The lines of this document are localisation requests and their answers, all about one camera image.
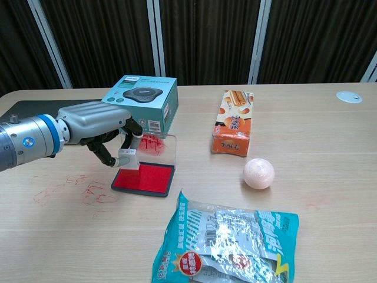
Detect white red stamp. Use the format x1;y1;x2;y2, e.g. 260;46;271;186
118;149;141;173

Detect teal silver snack bag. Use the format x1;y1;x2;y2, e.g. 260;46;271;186
151;189;300;283

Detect grey closed laptop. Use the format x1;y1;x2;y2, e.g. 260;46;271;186
4;99;104;120

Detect white desk cable grommet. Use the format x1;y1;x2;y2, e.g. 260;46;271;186
336;91;363;104

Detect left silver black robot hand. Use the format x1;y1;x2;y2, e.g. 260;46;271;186
55;101;144;167

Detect orange biscuit box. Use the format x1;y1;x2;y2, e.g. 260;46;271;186
210;90;255;158

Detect teal speakerphone box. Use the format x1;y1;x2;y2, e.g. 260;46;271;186
100;74;179;135

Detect pale pink ball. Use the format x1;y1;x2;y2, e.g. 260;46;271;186
243;158;276;190

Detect red ink pad case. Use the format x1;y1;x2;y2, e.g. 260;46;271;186
110;132;177;198

